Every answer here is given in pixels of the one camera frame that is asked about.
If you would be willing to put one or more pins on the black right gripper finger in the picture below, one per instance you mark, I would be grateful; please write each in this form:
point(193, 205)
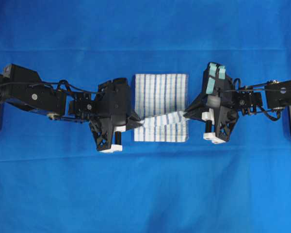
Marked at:
point(197, 107)

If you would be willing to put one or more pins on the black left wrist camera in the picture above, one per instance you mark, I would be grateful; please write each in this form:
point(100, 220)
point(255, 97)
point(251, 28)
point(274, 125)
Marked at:
point(114, 98)

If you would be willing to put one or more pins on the blue white striped towel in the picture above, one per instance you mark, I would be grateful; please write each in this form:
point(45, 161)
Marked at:
point(160, 101)

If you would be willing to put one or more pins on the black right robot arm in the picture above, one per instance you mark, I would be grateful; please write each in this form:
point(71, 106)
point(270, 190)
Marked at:
point(269, 98)

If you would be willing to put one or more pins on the blue tablecloth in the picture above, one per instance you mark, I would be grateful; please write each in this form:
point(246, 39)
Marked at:
point(53, 180)

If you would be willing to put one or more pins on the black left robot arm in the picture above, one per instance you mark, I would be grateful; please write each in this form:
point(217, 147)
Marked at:
point(23, 89)

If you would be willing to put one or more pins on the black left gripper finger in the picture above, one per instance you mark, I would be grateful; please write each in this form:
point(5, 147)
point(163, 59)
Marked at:
point(132, 115)
point(131, 124)

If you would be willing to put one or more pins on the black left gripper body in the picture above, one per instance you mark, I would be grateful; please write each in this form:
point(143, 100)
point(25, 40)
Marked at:
point(102, 128)

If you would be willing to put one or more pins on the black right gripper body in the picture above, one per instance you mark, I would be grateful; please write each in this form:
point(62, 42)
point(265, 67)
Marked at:
point(220, 116)

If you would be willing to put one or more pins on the right wrist camera teal tape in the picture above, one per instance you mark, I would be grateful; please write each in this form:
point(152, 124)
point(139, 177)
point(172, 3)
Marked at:
point(216, 81)

